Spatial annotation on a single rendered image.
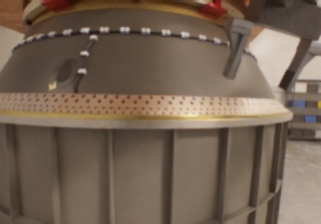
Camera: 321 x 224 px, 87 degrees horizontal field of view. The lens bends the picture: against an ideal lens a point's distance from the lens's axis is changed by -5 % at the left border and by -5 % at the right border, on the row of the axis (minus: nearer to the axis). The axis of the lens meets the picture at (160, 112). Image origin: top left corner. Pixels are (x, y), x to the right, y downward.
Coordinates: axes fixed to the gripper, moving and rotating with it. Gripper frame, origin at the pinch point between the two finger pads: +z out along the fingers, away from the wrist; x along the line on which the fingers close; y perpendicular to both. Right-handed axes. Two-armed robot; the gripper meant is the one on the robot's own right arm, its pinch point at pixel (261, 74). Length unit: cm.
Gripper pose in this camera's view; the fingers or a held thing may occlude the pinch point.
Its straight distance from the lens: 40.7
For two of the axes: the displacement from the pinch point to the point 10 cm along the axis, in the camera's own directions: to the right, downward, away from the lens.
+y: 0.8, 4.7, -8.8
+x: 9.8, 1.4, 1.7
